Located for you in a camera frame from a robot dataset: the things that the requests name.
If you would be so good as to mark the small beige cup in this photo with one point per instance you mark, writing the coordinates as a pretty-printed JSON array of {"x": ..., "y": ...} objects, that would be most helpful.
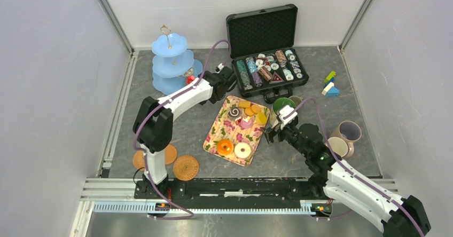
[{"x": 296, "y": 99}]

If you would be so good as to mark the round orange biscuit lower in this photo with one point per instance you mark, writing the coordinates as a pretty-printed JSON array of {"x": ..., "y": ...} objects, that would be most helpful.
[{"x": 249, "y": 111}]

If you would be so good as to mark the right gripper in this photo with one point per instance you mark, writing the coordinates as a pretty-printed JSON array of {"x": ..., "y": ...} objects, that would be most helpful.
[{"x": 279, "y": 128}]

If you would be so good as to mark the chocolate sprinkled donut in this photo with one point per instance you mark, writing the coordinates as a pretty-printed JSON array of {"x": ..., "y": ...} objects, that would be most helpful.
[{"x": 189, "y": 72}]

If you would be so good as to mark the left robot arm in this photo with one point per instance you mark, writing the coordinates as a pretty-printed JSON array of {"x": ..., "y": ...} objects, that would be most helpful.
[{"x": 153, "y": 127}]

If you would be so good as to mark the blue three-tier cake stand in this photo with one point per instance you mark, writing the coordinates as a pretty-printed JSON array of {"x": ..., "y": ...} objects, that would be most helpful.
[{"x": 171, "y": 60}]

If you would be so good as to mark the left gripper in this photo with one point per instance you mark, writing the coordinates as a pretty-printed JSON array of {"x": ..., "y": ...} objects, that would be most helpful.
[{"x": 202, "y": 102}]

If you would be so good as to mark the black poker chip case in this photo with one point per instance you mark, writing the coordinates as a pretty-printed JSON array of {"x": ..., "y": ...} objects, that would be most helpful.
[{"x": 263, "y": 57}]

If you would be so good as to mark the red glazed donut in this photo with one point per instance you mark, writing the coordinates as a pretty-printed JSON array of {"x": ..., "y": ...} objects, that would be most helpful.
[{"x": 190, "y": 79}]

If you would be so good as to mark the pink cupcake with topping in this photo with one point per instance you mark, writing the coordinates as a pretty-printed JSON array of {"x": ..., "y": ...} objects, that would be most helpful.
[{"x": 246, "y": 123}]

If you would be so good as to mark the chocolate swirl cake roll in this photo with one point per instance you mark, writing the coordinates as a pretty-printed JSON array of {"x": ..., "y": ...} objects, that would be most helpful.
[{"x": 234, "y": 113}]

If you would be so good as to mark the orange glazed donut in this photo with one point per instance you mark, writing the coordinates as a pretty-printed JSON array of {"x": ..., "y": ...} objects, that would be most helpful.
[{"x": 225, "y": 147}]

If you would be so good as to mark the colourful toy block stack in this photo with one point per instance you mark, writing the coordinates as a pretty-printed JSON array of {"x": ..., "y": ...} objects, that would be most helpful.
[{"x": 329, "y": 88}]

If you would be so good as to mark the white glazed donut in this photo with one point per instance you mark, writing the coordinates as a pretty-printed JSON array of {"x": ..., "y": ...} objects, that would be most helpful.
[{"x": 242, "y": 150}]

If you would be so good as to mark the woven rattan coaster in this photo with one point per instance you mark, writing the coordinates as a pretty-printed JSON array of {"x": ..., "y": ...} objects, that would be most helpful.
[{"x": 185, "y": 167}]

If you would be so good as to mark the floral rectangular tray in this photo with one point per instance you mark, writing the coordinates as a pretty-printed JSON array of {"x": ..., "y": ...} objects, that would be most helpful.
[{"x": 224, "y": 128}]

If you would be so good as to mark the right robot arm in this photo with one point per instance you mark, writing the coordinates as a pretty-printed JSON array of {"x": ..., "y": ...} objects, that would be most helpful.
[{"x": 334, "y": 178}]

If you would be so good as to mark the green-inside floral mug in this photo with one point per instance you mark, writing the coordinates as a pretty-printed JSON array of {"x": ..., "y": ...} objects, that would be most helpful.
[{"x": 277, "y": 106}]

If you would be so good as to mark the beige mug purple inside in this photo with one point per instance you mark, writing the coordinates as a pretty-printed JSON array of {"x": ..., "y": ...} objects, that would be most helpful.
[{"x": 349, "y": 132}]

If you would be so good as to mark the square yellow biscuit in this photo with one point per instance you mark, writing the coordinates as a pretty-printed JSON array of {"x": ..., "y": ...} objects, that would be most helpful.
[{"x": 244, "y": 104}]

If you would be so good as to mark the yellow mug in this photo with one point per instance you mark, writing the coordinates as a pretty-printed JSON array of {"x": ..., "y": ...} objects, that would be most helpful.
[{"x": 339, "y": 146}]

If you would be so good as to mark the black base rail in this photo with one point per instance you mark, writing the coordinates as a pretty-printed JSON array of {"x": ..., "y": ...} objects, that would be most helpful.
[{"x": 175, "y": 189}]

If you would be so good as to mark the round orange biscuit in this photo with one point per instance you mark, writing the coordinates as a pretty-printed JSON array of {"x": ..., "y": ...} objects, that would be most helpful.
[
  {"x": 255, "y": 108},
  {"x": 249, "y": 111}
]

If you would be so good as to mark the cork coaster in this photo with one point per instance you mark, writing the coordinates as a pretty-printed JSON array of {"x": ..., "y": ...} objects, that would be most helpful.
[{"x": 170, "y": 154}]

